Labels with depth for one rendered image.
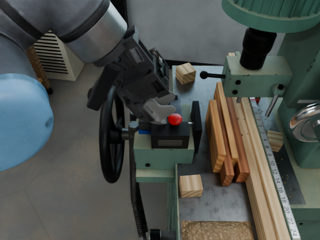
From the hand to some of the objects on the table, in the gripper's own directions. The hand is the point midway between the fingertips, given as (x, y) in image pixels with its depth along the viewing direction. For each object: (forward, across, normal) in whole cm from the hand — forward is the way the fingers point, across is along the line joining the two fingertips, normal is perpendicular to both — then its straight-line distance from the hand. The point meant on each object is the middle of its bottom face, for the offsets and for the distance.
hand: (160, 120), depth 54 cm
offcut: (+13, -10, 0) cm, 17 cm away
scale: (+17, +3, -17) cm, 25 cm away
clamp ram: (+12, +3, +1) cm, 13 cm away
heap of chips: (+16, -21, -4) cm, 27 cm away
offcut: (+14, +27, -1) cm, 30 cm away
